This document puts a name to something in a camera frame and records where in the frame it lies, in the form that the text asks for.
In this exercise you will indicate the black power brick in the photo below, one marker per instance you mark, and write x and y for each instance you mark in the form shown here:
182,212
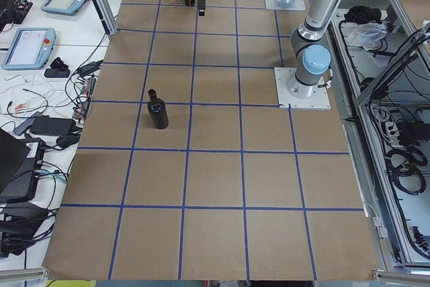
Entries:
47,126

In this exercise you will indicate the blue teach pendant near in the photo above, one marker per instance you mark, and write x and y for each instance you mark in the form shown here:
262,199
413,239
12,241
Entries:
30,49

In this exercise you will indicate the black cloth bundle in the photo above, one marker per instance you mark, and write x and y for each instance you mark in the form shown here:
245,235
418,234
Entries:
363,15

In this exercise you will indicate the white crumpled cloth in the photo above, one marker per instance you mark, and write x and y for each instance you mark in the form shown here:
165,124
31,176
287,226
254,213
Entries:
368,36

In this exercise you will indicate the black laptop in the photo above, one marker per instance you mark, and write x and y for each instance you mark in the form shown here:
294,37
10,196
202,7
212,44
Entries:
20,161

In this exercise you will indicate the brown paper mat blue grid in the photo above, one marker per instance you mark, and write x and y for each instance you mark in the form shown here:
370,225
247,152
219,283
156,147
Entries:
235,187

